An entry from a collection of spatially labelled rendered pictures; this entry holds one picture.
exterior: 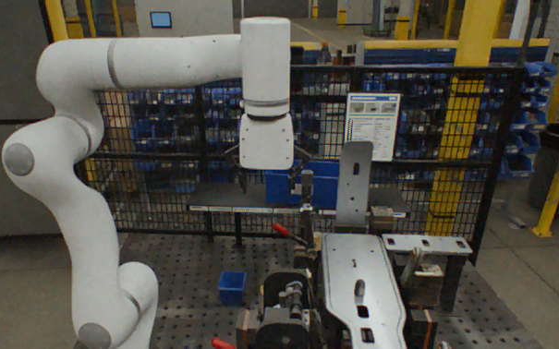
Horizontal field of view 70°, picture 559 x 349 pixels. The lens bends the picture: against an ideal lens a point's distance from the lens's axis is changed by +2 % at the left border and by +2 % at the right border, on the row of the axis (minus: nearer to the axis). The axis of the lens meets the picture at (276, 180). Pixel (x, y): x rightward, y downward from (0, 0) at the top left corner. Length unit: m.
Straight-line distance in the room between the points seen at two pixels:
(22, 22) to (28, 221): 1.40
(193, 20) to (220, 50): 6.73
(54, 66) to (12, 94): 2.28
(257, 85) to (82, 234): 0.47
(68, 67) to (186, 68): 0.21
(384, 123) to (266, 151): 1.03
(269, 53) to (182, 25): 6.88
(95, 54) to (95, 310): 0.50
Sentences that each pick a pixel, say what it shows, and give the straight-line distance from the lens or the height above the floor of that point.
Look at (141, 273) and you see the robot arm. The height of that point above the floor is 1.19.
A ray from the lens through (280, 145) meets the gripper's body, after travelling 0.74.
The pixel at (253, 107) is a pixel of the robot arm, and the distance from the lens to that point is 0.71.
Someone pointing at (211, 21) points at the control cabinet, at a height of 1.39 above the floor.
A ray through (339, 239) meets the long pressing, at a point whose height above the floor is 1.00.
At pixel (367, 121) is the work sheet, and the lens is 1.71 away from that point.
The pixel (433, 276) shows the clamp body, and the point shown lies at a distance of 1.31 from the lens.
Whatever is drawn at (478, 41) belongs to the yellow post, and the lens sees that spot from 1.79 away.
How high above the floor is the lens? 1.80
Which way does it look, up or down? 25 degrees down
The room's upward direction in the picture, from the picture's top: straight up
